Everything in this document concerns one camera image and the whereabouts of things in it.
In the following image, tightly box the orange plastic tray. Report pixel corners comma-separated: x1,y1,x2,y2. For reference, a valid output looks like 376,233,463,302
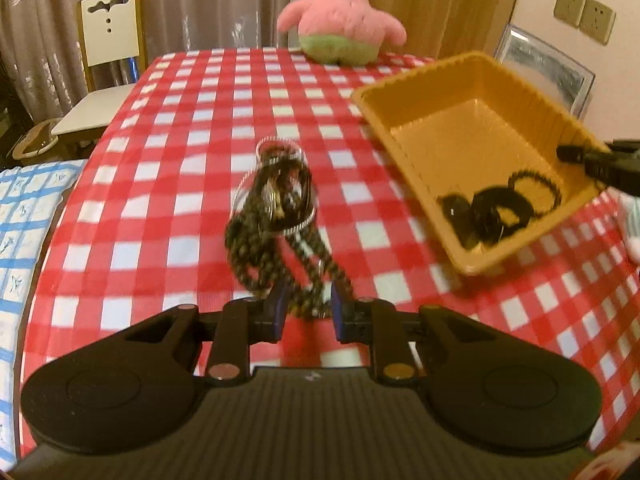
352,52,604,275

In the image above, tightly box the long dark bead necklace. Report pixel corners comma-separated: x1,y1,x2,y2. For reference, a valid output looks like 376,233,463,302
224,144,356,320

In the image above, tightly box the white pearl bracelet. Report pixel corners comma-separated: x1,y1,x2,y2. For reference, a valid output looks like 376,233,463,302
232,135,318,235

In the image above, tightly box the white plush toy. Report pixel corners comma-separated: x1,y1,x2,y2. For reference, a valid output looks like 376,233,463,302
617,193,640,266

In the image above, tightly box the framed sand art picture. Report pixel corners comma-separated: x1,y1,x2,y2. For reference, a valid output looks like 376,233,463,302
495,24,596,118

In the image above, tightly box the black wristwatch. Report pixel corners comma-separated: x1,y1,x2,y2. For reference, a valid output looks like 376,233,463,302
436,186,534,250

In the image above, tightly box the red white checkered tablecloth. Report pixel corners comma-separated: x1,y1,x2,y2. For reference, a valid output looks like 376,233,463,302
17,48,639,448

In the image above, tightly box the blue white patterned bedsheet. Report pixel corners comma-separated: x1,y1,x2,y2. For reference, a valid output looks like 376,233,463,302
0,160,85,469

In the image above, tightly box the wooden stool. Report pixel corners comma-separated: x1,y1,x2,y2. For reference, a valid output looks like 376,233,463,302
12,118,65,166

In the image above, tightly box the pink starfish plush toy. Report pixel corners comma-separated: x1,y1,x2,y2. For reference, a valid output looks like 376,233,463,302
277,0,407,66

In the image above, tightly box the white wooden chair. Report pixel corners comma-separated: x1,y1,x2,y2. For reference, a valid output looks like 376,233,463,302
52,0,148,144

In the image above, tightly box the grey curtain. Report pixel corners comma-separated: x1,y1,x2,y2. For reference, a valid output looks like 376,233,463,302
1,0,288,122

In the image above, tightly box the dark bead bracelet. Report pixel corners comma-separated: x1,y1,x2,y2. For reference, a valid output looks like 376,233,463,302
506,169,563,222

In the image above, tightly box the gold wall socket right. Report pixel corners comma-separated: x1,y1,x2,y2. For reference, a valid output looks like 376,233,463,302
578,0,616,46

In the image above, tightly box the gold wall socket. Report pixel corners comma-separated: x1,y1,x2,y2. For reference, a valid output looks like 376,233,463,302
578,0,616,46
553,0,585,28

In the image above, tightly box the gold wall socket left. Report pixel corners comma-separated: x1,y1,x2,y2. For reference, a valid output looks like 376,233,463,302
553,0,585,28

